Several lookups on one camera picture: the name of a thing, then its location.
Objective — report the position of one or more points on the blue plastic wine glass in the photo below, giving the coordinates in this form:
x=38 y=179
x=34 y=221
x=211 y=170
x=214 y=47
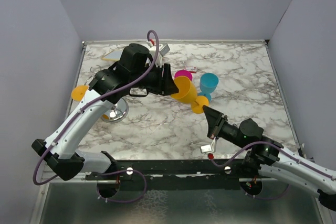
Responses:
x=208 y=84

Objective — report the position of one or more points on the yellow wine glass rear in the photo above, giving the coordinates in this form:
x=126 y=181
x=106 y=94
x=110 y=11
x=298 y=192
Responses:
x=78 y=93

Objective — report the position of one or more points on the pink plastic wine glass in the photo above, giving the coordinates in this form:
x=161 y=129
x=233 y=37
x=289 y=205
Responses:
x=183 y=73

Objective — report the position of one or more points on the chrome wine glass rack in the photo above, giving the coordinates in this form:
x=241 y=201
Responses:
x=118 y=111

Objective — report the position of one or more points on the red card box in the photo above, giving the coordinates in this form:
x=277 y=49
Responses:
x=190 y=69

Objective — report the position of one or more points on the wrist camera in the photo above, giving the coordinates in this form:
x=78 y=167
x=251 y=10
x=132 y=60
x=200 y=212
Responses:
x=209 y=149
x=163 y=50

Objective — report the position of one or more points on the yellow framed whiteboard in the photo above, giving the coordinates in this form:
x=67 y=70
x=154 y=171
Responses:
x=114 y=55

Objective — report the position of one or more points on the aluminium rail frame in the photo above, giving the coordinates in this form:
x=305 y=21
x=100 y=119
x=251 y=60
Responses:
x=204 y=114

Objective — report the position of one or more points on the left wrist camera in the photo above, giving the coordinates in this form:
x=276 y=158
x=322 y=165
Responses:
x=163 y=50

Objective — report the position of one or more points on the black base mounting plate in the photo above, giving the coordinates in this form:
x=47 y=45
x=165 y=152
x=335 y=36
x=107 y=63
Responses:
x=190 y=174

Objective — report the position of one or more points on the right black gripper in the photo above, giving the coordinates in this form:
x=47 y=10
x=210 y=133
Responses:
x=216 y=119

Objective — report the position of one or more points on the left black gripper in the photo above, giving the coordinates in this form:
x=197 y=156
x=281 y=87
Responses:
x=165 y=85

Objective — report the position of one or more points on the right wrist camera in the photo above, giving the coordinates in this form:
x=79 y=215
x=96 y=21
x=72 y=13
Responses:
x=209 y=149

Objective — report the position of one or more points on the yellow wine glass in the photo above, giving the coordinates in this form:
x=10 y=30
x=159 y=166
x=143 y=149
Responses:
x=187 y=94
x=78 y=93

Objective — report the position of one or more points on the yellow wine glass front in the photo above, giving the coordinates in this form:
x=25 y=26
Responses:
x=187 y=94

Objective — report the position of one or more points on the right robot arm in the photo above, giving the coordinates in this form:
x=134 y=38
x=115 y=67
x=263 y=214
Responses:
x=271 y=158

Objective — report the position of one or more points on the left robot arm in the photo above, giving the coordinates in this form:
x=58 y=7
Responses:
x=60 y=150

